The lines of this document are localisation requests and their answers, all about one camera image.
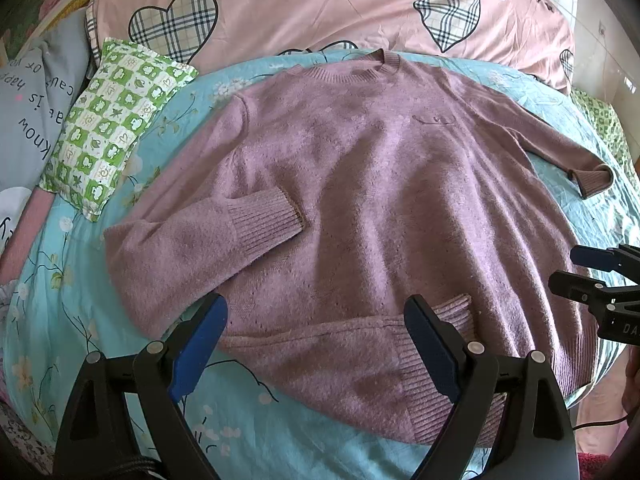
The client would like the pink knit sweater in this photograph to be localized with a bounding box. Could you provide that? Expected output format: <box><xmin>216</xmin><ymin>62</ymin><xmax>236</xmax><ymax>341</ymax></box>
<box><xmin>103</xmin><ymin>49</ymin><xmax>615</xmax><ymax>448</ymax></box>

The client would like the green checkered small pillow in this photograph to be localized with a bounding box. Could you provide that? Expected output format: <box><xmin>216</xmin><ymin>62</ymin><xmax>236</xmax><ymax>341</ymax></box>
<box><xmin>39</xmin><ymin>38</ymin><xmax>198</xmax><ymax>222</ymax></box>

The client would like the grey lettered pillow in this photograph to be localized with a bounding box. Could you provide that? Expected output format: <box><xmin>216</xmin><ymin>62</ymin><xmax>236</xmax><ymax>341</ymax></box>
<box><xmin>0</xmin><ymin>9</ymin><xmax>90</xmax><ymax>247</ymax></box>

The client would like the pink heart-print quilt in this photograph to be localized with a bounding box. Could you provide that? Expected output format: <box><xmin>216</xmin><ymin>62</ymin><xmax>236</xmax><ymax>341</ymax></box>
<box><xmin>86</xmin><ymin>0</ymin><xmax>575</xmax><ymax>92</ymax></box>

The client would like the black cable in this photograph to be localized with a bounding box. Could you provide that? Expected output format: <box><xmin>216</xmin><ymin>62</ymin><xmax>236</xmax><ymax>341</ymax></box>
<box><xmin>572</xmin><ymin>408</ymin><xmax>634</xmax><ymax>434</ymax></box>

